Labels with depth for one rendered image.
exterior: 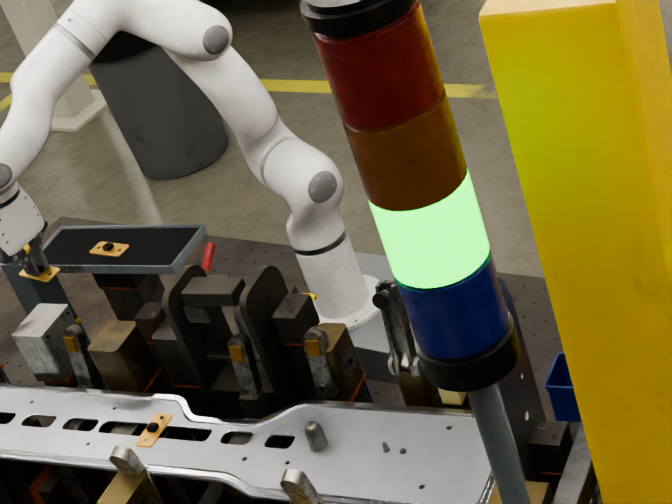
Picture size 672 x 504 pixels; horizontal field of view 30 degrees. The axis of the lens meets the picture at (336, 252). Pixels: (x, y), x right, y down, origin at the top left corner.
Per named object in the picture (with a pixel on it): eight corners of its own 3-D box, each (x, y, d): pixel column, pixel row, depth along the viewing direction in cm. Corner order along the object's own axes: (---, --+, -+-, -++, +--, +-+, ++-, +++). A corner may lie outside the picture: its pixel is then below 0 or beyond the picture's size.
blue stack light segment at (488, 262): (402, 358, 88) (378, 289, 85) (434, 297, 93) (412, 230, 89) (493, 362, 84) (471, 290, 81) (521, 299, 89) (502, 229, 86)
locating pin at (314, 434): (309, 457, 209) (297, 428, 206) (317, 443, 211) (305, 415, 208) (326, 458, 208) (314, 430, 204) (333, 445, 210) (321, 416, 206)
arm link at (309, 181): (327, 214, 272) (293, 122, 259) (373, 244, 258) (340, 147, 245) (282, 243, 268) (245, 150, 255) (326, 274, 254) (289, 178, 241)
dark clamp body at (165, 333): (218, 482, 255) (148, 339, 235) (243, 441, 264) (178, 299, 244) (248, 486, 252) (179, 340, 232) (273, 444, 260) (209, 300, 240)
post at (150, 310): (205, 467, 260) (132, 317, 239) (216, 449, 263) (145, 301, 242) (225, 469, 258) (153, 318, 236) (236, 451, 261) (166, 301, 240)
